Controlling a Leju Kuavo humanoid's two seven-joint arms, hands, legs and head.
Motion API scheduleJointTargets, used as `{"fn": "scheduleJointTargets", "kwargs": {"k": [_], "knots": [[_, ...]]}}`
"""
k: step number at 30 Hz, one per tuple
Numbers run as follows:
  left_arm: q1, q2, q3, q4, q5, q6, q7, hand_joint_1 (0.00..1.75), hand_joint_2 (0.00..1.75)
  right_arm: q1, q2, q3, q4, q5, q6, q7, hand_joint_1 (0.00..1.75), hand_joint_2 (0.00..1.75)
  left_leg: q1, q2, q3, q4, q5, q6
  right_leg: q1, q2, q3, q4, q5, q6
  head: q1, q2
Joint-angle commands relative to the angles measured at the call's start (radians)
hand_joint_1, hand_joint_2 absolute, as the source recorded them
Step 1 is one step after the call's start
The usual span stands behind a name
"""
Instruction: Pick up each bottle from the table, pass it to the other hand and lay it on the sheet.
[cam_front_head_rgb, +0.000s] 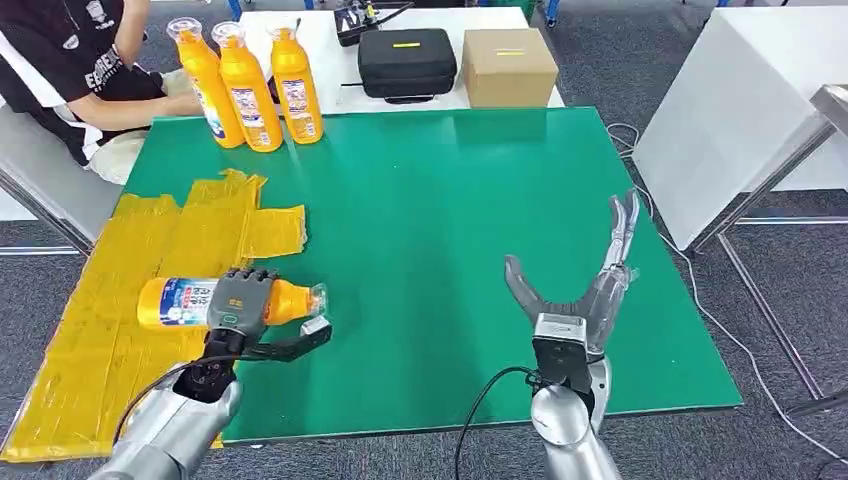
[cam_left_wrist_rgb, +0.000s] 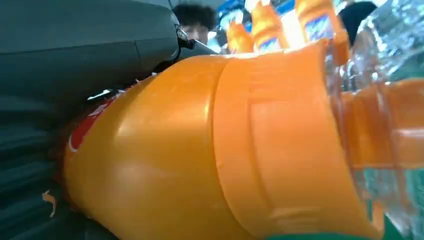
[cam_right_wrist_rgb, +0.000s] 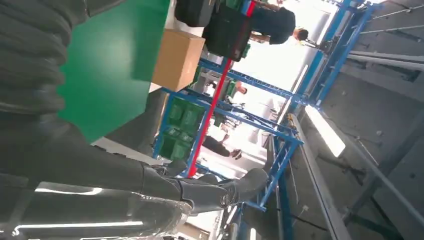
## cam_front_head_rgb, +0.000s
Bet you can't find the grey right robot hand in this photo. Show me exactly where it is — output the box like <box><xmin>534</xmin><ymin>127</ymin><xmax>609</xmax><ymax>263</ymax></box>
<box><xmin>504</xmin><ymin>188</ymin><xmax>642</xmax><ymax>360</ymax></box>

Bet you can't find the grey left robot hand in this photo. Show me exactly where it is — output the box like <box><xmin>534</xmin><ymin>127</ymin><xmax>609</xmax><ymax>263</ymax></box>
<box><xmin>173</xmin><ymin>267</ymin><xmax>333</xmax><ymax>405</ymax></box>

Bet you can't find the orange drink bottle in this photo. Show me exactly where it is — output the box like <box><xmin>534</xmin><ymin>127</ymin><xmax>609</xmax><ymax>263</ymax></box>
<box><xmin>210</xmin><ymin>21</ymin><xmax>285</xmax><ymax>154</ymax></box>
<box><xmin>165</xmin><ymin>16</ymin><xmax>247</xmax><ymax>150</ymax></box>
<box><xmin>137</xmin><ymin>276</ymin><xmax>329</xmax><ymax>331</ymax></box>
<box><xmin>266</xmin><ymin>22</ymin><xmax>325</xmax><ymax>146</ymax></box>

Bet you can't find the yellow plastic sheet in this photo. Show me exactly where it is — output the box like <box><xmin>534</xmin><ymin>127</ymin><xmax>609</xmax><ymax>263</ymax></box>
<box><xmin>0</xmin><ymin>168</ymin><xmax>309</xmax><ymax>464</ymax></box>

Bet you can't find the green table mat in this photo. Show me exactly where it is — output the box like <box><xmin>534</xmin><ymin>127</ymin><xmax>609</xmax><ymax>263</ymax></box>
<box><xmin>124</xmin><ymin>107</ymin><xmax>744</xmax><ymax>444</ymax></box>

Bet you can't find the large white table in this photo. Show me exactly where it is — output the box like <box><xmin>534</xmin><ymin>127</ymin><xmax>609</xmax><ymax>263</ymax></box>
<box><xmin>631</xmin><ymin>6</ymin><xmax>848</xmax><ymax>252</ymax></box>

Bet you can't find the grey metal bench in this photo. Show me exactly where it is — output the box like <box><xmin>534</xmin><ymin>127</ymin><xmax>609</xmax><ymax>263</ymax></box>
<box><xmin>0</xmin><ymin>104</ymin><xmax>125</xmax><ymax>257</ymax></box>

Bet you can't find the brown cardboard box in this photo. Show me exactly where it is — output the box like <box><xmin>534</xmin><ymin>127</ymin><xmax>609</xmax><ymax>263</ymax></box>
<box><xmin>461</xmin><ymin>27</ymin><xmax>560</xmax><ymax>110</ymax></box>

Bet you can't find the small white table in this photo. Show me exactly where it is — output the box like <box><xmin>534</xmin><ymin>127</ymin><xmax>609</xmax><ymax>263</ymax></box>
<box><xmin>235</xmin><ymin>6</ymin><xmax>566</xmax><ymax>118</ymax></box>

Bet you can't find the black carry case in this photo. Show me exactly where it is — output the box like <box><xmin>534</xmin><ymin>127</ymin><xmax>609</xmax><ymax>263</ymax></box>
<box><xmin>357</xmin><ymin>27</ymin><xmax>459</xmax><ymax>106</ymax></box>

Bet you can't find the seated person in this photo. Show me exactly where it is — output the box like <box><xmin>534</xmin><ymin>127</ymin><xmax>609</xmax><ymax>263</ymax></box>
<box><xmin>0</xmin><ymin>0</ymin><xmax>204</xmax><ymax>187</ymax></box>

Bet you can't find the black remote controller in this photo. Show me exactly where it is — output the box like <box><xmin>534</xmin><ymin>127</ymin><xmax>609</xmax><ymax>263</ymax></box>
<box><xmin>333</xmin><ymin>0</ymin><xmax>416</xmax><ymax>48</ymax></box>

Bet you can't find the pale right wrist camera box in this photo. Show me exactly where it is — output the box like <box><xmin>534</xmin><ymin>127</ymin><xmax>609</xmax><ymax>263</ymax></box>
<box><xmin>531</xmin><ymin>312</ymin><xmax>592</xmax><ymax>396</ymax></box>

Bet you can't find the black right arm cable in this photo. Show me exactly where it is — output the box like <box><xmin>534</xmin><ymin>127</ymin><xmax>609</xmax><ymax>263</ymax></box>
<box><xmin>453</xmin><ymin>365</ymin><xmax>542</xmax><ymax>480</ymax></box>

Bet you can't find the steel bench frame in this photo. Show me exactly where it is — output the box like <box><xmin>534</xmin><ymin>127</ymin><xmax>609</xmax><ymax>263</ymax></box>
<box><xmin>684</xmin><ymin>83</ymin><xmax>848</xmax><ymax>419</ymax></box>

